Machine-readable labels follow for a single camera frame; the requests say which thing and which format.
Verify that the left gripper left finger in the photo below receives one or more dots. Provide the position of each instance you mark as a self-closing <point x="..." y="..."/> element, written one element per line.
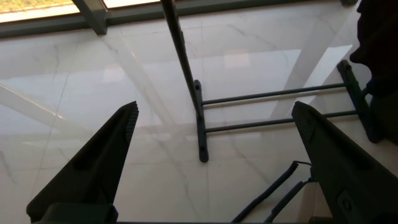
<point x="90" y="174"/>

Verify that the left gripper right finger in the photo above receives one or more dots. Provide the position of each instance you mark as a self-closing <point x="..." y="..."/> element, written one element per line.
<point x="351" y="180"/>

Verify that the black garment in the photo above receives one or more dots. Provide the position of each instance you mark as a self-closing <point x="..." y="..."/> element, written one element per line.
<point x="379" y="40"/>

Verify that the black clothes rack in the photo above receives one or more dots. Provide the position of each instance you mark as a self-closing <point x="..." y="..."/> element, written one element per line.
<point x="200" y="124"/>

